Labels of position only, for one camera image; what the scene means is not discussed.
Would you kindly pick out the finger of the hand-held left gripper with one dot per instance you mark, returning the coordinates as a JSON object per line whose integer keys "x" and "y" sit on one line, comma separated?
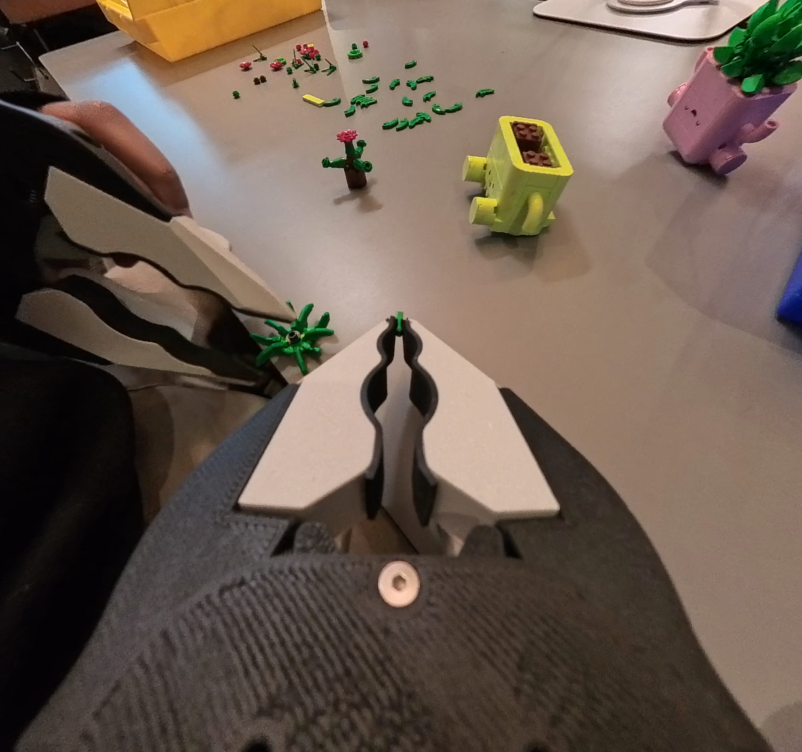
{"x": 94, "y": 332}
{"x": 156, "y": 244}

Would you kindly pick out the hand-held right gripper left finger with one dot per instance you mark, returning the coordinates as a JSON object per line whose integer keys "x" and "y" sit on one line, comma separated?
{"x": 313, "y": 445}

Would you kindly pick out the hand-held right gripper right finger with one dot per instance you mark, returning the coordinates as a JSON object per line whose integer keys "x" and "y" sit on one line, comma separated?
{"x": 489, "y": 451}

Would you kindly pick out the green spiky toy brick plant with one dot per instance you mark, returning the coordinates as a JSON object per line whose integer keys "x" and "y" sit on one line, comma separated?
{"x": 291, "y": 338}

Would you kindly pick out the small green toy brick leaf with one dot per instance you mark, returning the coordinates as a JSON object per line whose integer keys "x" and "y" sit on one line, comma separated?
{"x": 400, "y": 323}

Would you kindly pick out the toy brick flowering cactus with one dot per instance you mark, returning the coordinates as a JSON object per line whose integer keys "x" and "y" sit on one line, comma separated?
{"x": 356, "y": 178}

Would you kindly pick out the person's left hand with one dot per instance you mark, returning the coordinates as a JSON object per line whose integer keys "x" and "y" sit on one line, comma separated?
{"x": 125, "y": 144}

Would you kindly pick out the person's tan trousers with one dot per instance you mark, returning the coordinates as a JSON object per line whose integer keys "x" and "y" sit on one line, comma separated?
{"x": 175, "y": 438}

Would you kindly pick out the person's black top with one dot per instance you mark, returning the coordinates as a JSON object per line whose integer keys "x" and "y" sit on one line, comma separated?
{"x": 56, "y": 482}

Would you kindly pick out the scattered red toy flower pieces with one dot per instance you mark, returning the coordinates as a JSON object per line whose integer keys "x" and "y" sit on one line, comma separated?
{"x": 307, "y": 53}

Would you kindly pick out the yellow storage bin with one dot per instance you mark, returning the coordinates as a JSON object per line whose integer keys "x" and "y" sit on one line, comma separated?
{"x": 207, "y": 0}

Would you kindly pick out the lime green toy brick planter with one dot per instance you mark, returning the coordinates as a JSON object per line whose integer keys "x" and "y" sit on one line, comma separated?
{"x": 532, "y": 194}

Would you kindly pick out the scattered green toy leaves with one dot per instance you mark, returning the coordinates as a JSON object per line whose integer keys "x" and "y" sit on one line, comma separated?
{"x": 401, "y": 122}

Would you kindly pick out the blue storage bin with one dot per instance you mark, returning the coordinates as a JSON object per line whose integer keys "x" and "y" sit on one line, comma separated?
{"x": 791, "y": 298}

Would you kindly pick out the pink toy brick planter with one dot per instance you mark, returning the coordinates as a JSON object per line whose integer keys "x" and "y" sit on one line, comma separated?
{"x": 708, "y": 113}

